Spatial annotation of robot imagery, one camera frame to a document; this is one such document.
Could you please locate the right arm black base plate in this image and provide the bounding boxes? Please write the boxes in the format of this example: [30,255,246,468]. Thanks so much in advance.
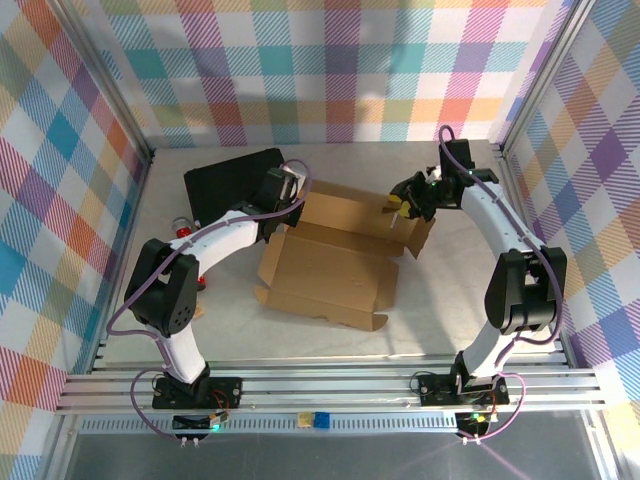
[418,372,511,407]

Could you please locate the aluminium extrusion frame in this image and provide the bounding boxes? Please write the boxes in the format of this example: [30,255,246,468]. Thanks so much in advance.
[42,0,626,480]

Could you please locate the red cylindrical bottle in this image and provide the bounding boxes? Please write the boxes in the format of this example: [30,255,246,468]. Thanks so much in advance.
[172,217,209,292]

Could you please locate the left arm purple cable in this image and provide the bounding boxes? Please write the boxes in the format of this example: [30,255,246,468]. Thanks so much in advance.
[106,158,315,446]

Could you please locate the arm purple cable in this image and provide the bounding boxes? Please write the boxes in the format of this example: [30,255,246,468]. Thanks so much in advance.
[106,158,315,446]
[438,124,565,445]

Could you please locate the brown cardboard box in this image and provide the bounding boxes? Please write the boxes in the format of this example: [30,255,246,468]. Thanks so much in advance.
[253,179,437,332]

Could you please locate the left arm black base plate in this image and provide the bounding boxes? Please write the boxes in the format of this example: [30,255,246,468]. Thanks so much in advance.
[151,374,244,411]

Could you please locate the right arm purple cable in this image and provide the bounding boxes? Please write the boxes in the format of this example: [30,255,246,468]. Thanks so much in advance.
[438,124,565,445]

